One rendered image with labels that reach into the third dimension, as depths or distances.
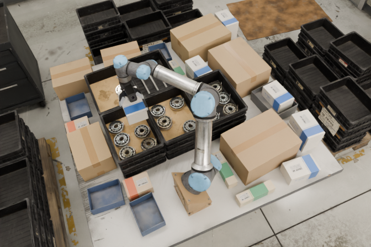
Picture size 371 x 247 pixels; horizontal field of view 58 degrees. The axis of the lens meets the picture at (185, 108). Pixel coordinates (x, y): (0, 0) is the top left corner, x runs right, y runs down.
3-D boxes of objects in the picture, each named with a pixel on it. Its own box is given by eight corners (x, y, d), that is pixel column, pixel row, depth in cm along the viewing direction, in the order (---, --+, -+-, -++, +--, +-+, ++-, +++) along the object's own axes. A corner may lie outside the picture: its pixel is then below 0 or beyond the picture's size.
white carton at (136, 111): (148, 118, 201) (146, 109, 194) (129, 125, 199) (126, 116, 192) (138, 95, 213) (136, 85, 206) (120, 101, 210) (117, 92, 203)
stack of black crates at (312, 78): (332, 107, 310) (344, 84, 283) (305, 118, 305) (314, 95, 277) (307, 78, 333) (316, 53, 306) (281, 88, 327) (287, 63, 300)
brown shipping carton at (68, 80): (93, 70, 276) (88, 57, 263) (98, 89, 263) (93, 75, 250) (56, 81, 270) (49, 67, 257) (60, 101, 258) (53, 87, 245)
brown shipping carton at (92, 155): (117, 167, 221) (112, 156, 208) (85, 182, 216) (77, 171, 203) (104, 134, 238) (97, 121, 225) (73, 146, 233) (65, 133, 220)
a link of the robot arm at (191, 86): (227, 89, 182) (149, 53, 191) (223, 93, 172) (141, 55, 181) (219, 107, 186) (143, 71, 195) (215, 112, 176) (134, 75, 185)
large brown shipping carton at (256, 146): (266, 124, 236) (271, 107, 220) (295, 157, 220) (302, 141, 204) (219, 150, 226) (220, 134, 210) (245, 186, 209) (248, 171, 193)
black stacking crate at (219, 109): (247, 118, 227) (248, 108, 218) (208, 135, 220) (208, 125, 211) (218, 79, 249) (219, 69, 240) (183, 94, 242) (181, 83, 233)
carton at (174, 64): (188, 83, 263) (187, 78, 258) (181, 86, 261) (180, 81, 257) (175, 64, 276) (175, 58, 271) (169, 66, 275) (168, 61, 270)
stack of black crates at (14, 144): (44, 175, 282) (21, 149, 246) (8, 189, 276) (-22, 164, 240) (38, 138, 304) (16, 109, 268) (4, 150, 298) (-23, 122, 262)
